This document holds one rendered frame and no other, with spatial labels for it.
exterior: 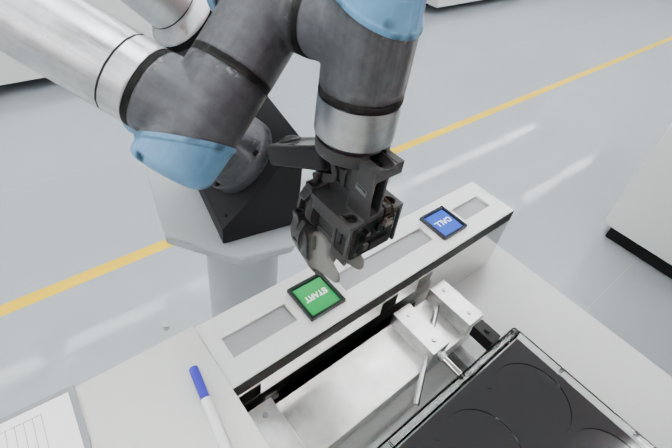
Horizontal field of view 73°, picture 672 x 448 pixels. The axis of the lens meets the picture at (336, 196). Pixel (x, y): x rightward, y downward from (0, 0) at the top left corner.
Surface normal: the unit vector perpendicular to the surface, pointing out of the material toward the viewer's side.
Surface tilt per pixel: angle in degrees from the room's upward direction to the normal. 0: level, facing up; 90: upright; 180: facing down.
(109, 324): 0
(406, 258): 0
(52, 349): 0
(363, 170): 90
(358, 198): 90
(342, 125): 90
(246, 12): 48
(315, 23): 79
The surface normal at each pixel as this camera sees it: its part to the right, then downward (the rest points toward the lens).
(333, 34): -0.59, 0.40
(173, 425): 0.12, -0.75
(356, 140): -0.07, 0.64
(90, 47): 0.10, -0.08
